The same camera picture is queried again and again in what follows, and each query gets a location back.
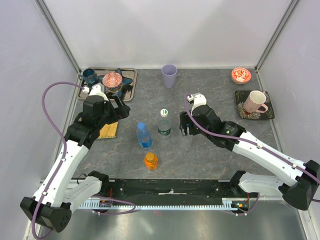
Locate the dark floral square plate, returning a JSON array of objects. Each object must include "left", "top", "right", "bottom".
[{"left": 235, "top": 90, "right": 275, "bottom": 120}]

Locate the pink white mug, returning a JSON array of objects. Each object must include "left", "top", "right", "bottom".
[{"left": 243, "top": 90, "right": 269, "bottom": 114}]

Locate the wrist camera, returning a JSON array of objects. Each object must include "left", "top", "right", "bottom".
[
  {"left": 82, "top": 84, "right": 109, "bottom": 101},
  {"left": 186, "top": 93, "right": 207, "bottom": 111}
]

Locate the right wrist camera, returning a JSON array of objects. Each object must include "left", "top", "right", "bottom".
[{"left": 186, "top": 93, "right": 207, "bottom": 111}]

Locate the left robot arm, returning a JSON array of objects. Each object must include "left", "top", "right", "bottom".
[{"left": 20, "top": 94, "right": 131, "bottom": 233}]

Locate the metal tray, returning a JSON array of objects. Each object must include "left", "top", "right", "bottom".
[{"left": 92, "top": 67, "right": 138, "bottom": 102}]

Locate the red patterned bowl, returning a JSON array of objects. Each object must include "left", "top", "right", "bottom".
[
  {"left": 231, "top": 67, "right": 252, "bottom": 85},
  {"left": 102, "top": 72, "right": 123, "bottom": 89}
]

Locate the red patterned bowl left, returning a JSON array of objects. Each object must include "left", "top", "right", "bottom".
[{"left": 102, "top": 72, "right": 123, "bottom": 89}]

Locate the yellow bamboo mat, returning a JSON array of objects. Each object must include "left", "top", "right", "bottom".
[{"left": 98, "top": 122, "right": 118, "bottom": 139}]

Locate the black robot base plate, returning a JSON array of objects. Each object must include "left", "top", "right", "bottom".
[{"left": 88, "top": 171, "right": 258, "bottom": 207}]

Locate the blue label water bottle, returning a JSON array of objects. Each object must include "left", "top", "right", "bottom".
[{"left": 136, "top": 122, "right": 152, "bottom": 149}]

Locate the slotted cable duct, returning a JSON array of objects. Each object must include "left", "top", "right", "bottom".
[{"left": 78, "top": 198, "right": 249, "bottom": 211}]

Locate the blue star-shaped dish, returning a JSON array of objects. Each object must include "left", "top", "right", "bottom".
[{"left": 98, "top": 68, "right": 133, "bottom": 99}]

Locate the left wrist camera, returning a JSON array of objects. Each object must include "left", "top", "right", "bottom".
[{"left": 82, "top": 84, "right": 109, "bottom": 101}]

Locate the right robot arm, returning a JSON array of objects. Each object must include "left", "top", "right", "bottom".
[{"left": 179, "top": 105, "right": 320, "bottom": 211}]

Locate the clear plastic bottle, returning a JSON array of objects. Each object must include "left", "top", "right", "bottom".
[{"left": 178, "top": 130, "right": 193, "bottom": 150}]

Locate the dark blue mug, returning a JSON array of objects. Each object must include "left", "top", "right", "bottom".
[{"left": 79, "top": 68, "right": 98, "bottom": 85}]

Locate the purple plastic cup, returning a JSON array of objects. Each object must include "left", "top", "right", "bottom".
[{"left": 161, "top": 64, "right": 178, "bottom": 89}]

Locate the orange juice bottle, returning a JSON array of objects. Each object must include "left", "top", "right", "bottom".
[{"left": 144, "top": 152, "right": 158, "bottom": 171}]

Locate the green label water bottle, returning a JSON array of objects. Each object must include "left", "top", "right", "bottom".
[{"left": 157, "top": 108, "right": 172, "bottom": 138}]

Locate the red patterned bowl right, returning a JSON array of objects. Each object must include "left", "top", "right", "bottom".
[{"left": 231, "top": 67, "right": 252, "bottom": 85}]

